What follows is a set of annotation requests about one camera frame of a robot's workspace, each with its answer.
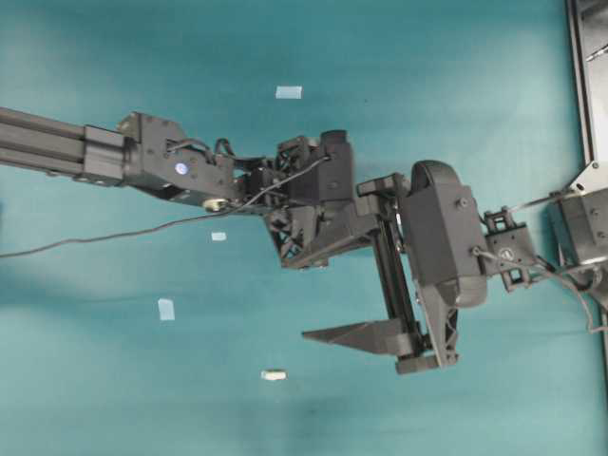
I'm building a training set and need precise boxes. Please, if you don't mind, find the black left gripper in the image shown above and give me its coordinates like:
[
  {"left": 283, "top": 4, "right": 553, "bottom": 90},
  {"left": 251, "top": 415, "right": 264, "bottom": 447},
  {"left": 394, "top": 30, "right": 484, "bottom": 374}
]
[{"left": 263, "top": 137, "right": 380, "bottom": 269}]

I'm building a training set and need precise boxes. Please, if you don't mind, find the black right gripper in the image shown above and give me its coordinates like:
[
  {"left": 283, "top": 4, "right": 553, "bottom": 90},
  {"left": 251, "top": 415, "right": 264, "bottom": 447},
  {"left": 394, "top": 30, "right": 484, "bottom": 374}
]
[{"left": 302, "top": 173, "right": 461, "bottom": 375}]

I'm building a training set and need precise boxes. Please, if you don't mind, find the small wooden dowel rod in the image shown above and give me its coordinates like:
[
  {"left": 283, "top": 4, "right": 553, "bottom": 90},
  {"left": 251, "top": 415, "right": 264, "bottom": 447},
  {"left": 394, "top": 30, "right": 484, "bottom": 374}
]
[{"left": 260, "top": 369, "right": 288, "bottom": 381}]

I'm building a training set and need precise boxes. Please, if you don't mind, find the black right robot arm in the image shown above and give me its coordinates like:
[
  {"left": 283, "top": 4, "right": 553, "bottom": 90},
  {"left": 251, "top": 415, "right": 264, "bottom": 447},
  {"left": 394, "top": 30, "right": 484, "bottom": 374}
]
[{"left": 305, "top": 178, "right": 607, "bottom": 374}]

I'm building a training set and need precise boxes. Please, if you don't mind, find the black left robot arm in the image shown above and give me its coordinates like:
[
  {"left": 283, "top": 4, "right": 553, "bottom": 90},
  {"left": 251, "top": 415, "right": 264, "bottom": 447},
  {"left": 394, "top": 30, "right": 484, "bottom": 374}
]
[{"left": 1, "top": 108, "right": 382, "bottom": 269}]

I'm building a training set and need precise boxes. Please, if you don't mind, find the blue tape marker top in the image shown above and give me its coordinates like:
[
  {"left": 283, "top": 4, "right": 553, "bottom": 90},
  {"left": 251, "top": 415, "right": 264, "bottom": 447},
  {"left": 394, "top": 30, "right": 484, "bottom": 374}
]
[{"left": 275, "top": 85, "right": 303, "bottom": 100}]

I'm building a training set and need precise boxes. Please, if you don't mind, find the blue tape marker lower-left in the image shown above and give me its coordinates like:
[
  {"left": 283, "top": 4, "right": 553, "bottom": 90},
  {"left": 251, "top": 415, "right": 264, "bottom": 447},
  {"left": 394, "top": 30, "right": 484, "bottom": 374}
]
[{"left": 158, "top": 298, "right": 175, "bottom": 321}]

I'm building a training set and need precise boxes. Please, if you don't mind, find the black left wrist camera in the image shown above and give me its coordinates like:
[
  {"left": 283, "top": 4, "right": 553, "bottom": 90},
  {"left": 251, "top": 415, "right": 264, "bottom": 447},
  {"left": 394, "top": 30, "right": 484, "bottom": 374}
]
[{"left": 287, "top": 130, "right": 353, "bottom": 205}]

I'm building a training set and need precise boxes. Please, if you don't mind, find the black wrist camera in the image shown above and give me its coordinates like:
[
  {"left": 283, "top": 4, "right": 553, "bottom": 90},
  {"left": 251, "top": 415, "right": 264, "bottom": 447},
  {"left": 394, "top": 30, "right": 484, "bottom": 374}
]
[
  {"left": 400, "top": 161, "right": 487, "bottom": 309},
  {"left": 287, "top": 130, "right": 353, "bottom": 205}
]

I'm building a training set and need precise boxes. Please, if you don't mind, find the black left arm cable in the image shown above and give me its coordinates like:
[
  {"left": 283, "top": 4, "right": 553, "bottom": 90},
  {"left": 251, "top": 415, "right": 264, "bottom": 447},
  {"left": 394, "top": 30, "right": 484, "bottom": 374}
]
[{"left": 0, "top": 154, "right": 333, "bottom": 258}]

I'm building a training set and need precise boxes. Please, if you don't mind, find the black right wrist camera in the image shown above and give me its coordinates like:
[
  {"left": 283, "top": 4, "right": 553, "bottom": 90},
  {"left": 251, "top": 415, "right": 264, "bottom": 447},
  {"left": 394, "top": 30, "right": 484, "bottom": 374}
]
[{"left": 400, "top": 161, "right": 487, "bottom": 309}]

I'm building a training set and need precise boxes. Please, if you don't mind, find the grey metal base plate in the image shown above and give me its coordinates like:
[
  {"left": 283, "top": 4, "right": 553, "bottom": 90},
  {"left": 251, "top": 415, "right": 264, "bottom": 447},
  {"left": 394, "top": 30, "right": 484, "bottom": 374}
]
[{"left": 565, "top": 161, "right": 608, "bottom": 197}]

